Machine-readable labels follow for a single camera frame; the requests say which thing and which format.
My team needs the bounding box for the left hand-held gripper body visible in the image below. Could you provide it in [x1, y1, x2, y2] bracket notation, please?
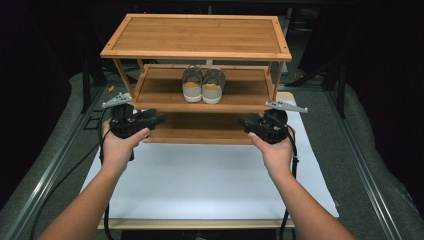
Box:
[101, 92, 146, 140]

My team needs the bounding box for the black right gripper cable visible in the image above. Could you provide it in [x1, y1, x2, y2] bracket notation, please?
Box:
[278, 123, 300, 240]

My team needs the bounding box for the long black floor cable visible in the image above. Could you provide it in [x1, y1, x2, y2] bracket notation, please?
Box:
[29, 143, 101, 240]

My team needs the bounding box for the light wooden table board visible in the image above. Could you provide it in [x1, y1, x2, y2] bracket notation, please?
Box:
[97, 91, 338, 230]

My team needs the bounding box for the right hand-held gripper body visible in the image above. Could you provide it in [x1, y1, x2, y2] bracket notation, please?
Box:
[255, 100, 309, 145]

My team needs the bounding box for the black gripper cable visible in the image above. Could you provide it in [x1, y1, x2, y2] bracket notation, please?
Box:
[98, 107, 135, 240]
[278, 123, 300, 240]

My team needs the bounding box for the person's right hand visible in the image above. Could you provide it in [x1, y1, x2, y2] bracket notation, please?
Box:
[247, 127, 296, 178]

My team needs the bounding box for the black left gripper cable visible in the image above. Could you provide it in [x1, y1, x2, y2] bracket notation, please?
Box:
[98, 107, 135, 240]

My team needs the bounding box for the beige and white sneaker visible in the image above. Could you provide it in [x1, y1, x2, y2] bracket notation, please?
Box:
[181, 64, 205, 104]
[201, 66, 227, 105]

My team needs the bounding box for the wooden three-tier shoe rack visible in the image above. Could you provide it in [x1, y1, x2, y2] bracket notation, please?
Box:
[99, 13, 293, 146]

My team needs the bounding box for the black metal stand leg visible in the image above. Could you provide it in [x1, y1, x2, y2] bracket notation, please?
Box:
[81, 54, 93, 114]
[335, 61, 347, 118]

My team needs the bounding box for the person's left hand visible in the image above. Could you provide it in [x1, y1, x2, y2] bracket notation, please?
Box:
[100, 119, 151, 175]

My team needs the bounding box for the white table sheet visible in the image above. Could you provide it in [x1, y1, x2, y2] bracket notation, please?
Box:
[79, 99, 340, 221]

